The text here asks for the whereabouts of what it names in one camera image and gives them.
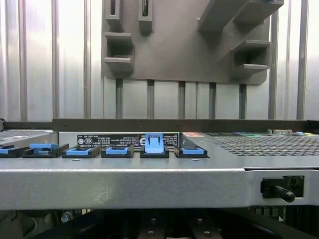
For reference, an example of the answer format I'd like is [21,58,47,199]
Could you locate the black open PC case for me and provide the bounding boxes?
[0,118,319,239]

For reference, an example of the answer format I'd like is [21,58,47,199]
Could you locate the blue slot latch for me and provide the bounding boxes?
[174,145,209,159]
[0,146,33,159]
[62,145,102,159]
[101,145,136,159]
[140,133,170,159]
[22,143,70,159]

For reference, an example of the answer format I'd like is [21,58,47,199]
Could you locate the black regulatory label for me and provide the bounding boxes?
[77,133,179,148]

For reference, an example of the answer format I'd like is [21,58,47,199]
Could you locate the grey plastic parts rack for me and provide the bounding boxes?
[101,0,285,87]

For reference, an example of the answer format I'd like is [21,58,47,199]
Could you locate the grey case handle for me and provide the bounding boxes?
[267,128,293,136]

